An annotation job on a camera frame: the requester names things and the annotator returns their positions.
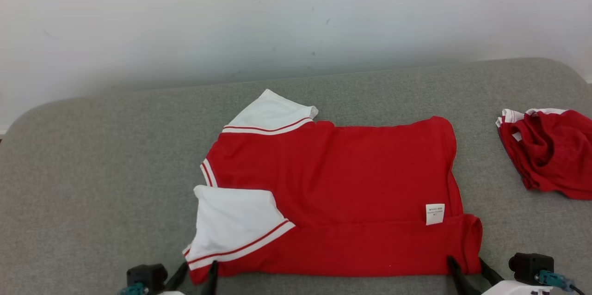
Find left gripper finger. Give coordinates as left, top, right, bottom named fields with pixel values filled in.
left=164, top=262, right=189, bottom=292
left=200, top=260, right=219, bottom=295

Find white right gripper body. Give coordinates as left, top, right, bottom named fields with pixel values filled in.
left=481, top=279, right=553, bottom=295

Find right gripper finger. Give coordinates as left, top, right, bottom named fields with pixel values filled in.
left=479, top=258, right=505, bottom=286
left=446, top=256, right=481, bottom=295

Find red shorts with white stripes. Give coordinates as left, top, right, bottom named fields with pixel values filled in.
left=495, top=108, right=592, bottom=200

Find red jersey with white sleeves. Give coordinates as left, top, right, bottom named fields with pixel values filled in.
left=182, top=89, right=483, bottom=285

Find black cable with teal plug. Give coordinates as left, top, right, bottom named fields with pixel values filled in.
left=118, top=282, right=146, bottom=295
left=536, top=271, right=586, bottom=295

